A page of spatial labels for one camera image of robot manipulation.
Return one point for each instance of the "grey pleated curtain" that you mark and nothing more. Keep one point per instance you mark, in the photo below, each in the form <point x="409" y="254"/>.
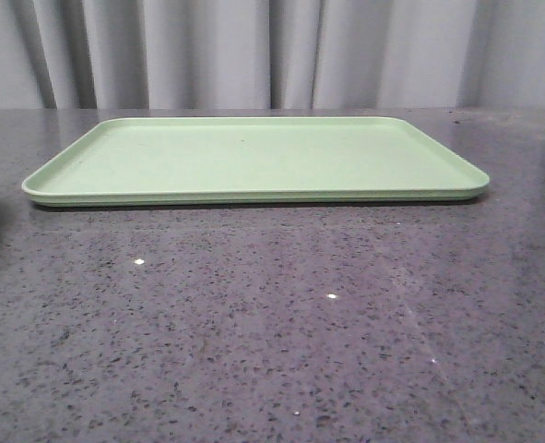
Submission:
<point x="271" y="54"/>

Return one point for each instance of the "light green plastic tray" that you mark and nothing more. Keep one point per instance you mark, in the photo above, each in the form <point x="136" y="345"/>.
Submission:
<point x="221" y="160"/>

